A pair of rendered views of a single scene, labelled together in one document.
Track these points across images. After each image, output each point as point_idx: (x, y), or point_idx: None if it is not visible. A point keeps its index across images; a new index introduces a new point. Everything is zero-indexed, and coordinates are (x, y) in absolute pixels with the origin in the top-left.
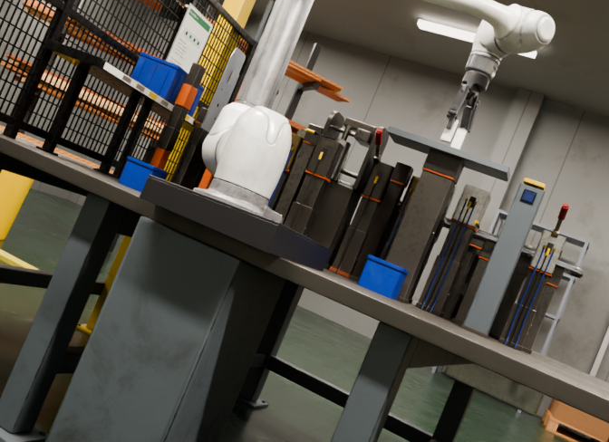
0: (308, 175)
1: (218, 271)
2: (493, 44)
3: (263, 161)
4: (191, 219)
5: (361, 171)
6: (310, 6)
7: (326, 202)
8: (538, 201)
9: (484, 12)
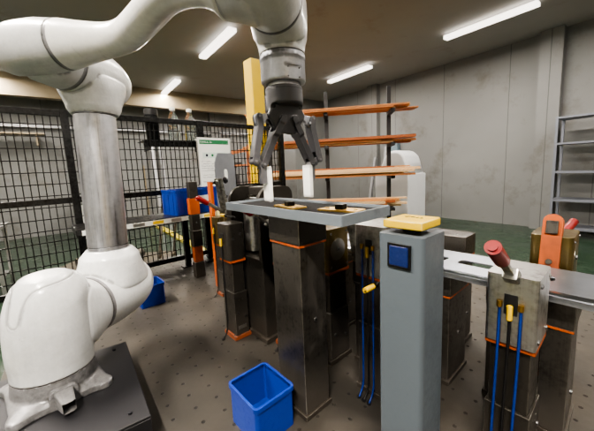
0: (224, 261)
1: None
2: (258, 33)
3: (12, 353)
4: None
5: (259, 243)
6: (101, 125)
7: (252, 278)
8: (420, 262)
9: None
